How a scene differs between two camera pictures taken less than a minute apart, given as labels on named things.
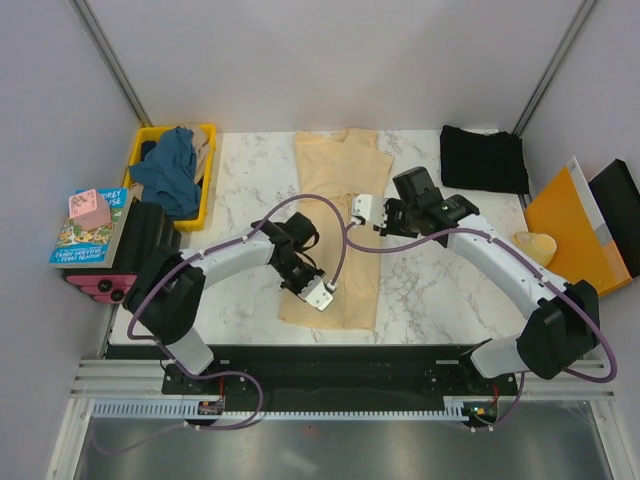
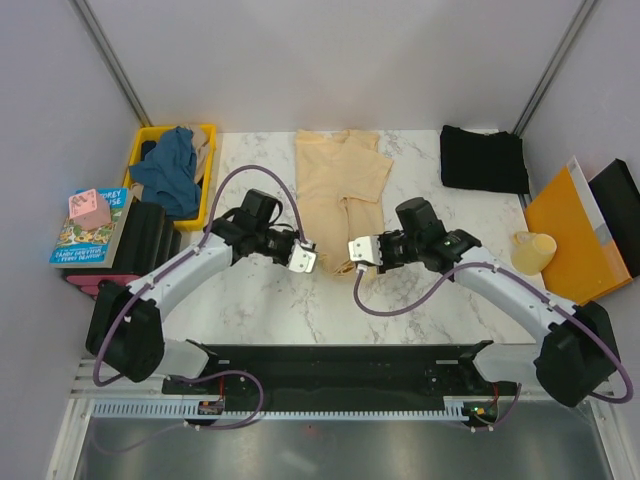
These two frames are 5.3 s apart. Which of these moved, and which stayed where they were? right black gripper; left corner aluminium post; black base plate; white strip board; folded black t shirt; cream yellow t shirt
Moved: cream yellow t shirt; right black gripper
Stayed: folded black t shirt; black base plate; left corner aluminium post; white strip board
